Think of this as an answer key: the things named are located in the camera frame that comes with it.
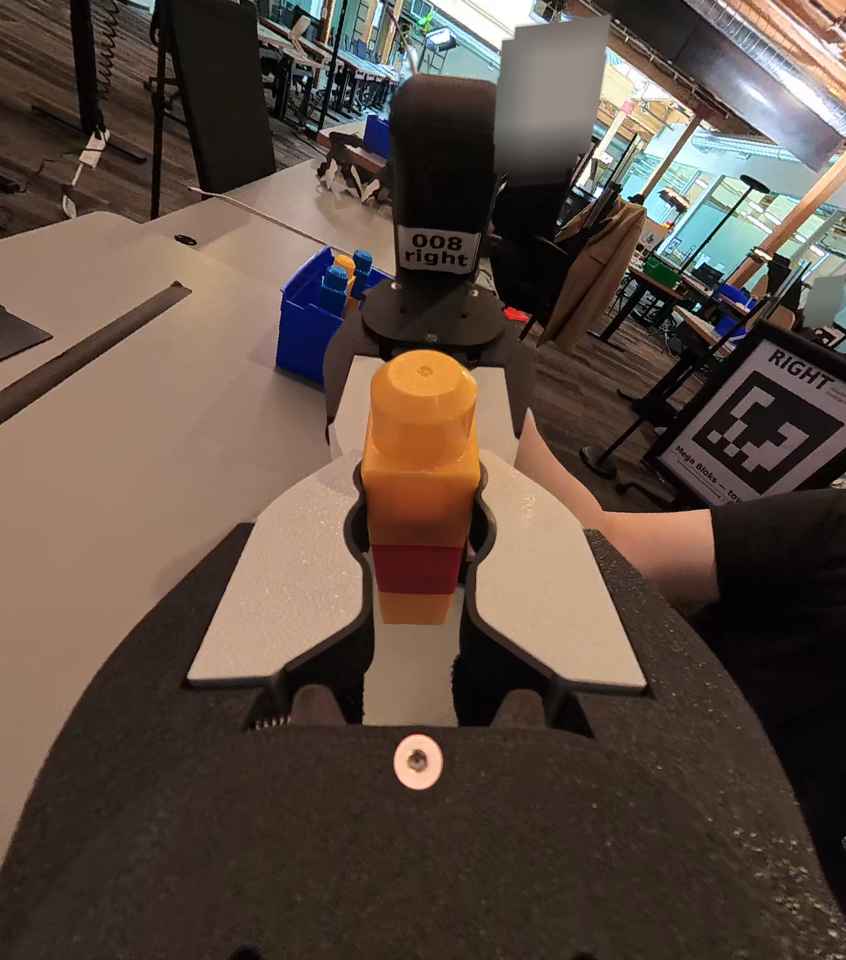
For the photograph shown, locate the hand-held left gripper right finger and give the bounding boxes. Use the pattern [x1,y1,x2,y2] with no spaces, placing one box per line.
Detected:
[459,450,647,726]

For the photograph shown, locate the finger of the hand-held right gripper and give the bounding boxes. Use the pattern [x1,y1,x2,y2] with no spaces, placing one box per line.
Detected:
[328,354,395,462]
[460,363,522,453]

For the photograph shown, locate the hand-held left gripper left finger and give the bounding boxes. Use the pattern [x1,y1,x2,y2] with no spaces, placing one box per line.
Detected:
[189,448,376,714]

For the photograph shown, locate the blue plastic bin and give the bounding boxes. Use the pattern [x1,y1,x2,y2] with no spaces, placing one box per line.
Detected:
[276,246,395,391]
[361,112,395,160]

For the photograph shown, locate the orange mega block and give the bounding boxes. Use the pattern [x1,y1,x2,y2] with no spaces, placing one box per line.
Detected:
[361,350,482,549]
[377,590,456,628]

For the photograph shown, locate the pile of coloured toy bricks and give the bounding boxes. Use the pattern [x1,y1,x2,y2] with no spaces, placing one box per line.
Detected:
[318,249,376,316]

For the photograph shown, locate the red mega block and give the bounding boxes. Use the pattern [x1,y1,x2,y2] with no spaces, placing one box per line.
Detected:
[370,543,466,598]

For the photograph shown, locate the person's right forearm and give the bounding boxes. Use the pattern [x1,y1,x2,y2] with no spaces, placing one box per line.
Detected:
[516,411,718,606]

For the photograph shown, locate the tan coat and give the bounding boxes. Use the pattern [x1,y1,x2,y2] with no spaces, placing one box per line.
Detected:
[538,195,648,351]

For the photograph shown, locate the black panel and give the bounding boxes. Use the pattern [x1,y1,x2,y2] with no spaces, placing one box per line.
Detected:
[149,0,278,220]

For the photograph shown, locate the person's black clothing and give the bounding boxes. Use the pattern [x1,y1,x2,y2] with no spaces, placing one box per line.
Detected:
[681,487,846,960]

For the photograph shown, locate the marker sign board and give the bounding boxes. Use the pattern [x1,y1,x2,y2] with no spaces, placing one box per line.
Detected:
[580,321,846,509]

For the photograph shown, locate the black floor lamp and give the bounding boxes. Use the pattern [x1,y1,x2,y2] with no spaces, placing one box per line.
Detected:
[691,173,770,276]

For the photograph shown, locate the white power strip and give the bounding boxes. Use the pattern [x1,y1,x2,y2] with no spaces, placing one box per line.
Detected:
[61,126,111,216]

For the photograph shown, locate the standing desk with wooden top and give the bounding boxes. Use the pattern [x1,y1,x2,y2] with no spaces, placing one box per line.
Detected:
[31,0,148,164]

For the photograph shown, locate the black coiled cable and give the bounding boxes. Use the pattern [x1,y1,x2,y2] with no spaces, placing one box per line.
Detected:
[95,0,121,130]

